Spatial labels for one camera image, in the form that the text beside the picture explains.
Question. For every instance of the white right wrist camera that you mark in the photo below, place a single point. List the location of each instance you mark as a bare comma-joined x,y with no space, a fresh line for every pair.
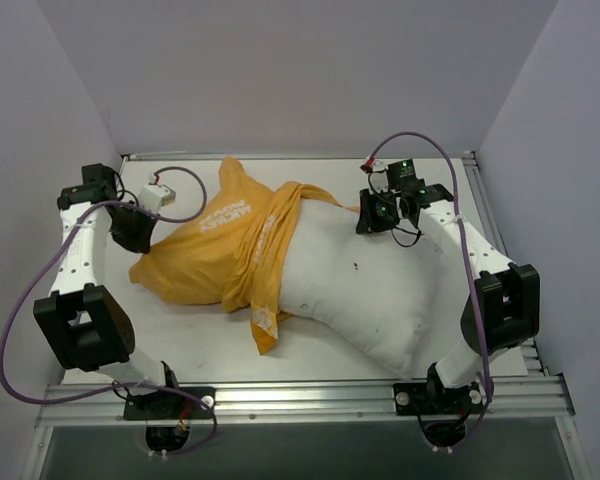
377,175

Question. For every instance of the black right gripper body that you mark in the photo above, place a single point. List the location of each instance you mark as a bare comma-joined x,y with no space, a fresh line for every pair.
368,220

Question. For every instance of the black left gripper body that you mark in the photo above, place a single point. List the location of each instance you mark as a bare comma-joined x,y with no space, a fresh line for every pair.
131,232

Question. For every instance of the yellow printed pillowcase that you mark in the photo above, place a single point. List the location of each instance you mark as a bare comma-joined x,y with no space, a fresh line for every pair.
233,254

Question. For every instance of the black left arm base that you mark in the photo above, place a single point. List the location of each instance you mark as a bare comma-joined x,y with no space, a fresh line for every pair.
173,439

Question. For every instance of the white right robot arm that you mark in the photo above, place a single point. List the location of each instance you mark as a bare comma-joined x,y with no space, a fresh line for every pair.
502,309

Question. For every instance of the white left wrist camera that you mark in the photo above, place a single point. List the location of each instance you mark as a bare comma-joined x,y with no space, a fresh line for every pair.
153,196

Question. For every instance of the aluminium front frame rail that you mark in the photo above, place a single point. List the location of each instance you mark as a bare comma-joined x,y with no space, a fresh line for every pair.
334,401

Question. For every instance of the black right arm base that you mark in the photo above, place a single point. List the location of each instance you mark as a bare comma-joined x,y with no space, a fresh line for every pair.
442,413

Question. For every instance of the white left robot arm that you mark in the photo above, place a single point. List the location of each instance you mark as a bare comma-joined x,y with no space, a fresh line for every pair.
85,326

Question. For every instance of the aluminium table edge rail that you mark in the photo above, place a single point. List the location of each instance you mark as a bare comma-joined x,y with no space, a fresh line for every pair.
527,353

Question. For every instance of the white pillow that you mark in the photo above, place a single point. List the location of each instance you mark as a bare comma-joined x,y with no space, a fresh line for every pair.
372,292

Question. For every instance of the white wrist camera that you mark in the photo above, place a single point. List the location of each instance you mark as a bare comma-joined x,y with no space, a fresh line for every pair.
153,196
377,175

